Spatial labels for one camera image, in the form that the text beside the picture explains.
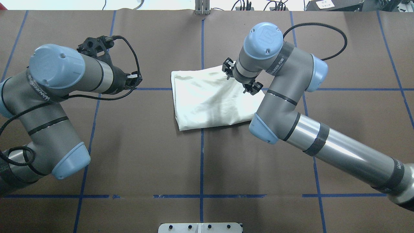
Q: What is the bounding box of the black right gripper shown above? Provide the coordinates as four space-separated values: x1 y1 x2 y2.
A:
222 58 263 95

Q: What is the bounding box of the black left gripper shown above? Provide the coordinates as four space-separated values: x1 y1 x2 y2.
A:
110 66 143 95

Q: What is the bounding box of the cream long-sleeve cat shirt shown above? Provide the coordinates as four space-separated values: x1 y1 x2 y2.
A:
170 66 265 131

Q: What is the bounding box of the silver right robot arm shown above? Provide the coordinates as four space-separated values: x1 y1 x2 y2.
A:
222 22 414 211

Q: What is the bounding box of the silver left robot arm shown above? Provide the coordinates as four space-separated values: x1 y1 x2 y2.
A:
1 44 142 197

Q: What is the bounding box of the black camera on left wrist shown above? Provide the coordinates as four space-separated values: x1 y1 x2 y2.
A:
76 36 114 64

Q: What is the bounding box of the aluminium frame post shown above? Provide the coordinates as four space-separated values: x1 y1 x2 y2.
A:
195 0 211 15

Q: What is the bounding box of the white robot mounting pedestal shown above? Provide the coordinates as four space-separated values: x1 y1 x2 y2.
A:
158 222 244 233

